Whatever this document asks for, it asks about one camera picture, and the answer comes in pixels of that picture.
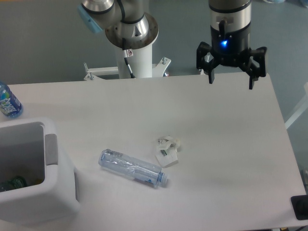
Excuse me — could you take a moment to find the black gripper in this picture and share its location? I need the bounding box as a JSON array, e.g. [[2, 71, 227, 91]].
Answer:
[[196, 23, 267, 90]]

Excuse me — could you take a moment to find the white paper wrapper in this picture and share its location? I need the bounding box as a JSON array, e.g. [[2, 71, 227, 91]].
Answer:
[[155, 136, 181, 168]]

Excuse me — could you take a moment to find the crushed clear plastic bottle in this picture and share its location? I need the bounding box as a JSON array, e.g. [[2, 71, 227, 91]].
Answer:
[[98, 149, 168, 187]]

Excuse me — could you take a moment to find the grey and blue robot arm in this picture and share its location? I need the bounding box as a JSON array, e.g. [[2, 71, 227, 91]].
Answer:
[[77, 0, 267, 89]]

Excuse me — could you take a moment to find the white plastic trash can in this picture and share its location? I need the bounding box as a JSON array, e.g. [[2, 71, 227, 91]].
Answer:
[[0, 117, 80, 225]]

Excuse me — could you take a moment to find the green bottle inside trash can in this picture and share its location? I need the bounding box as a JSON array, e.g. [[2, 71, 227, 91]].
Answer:
[[0, 176, 27, 192]]

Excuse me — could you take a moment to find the black device at table corner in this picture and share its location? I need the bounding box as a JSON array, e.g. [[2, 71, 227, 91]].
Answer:
[[291, 195, 308, 220]]

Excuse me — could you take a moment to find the blue labelled drink bottle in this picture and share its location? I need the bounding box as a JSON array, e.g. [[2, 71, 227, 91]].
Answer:
[[0, 82, 23, 118]]

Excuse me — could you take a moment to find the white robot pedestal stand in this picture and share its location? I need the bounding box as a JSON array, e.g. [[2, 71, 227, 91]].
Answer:
[[84, 43, 171, 81]]

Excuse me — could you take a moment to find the white frame at right edge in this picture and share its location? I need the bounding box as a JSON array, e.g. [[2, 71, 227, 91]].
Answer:
[[284, 82, 308, 129]]

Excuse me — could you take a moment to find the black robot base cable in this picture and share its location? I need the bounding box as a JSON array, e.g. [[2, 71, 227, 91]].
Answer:
[[121, 38, 136, 79]]

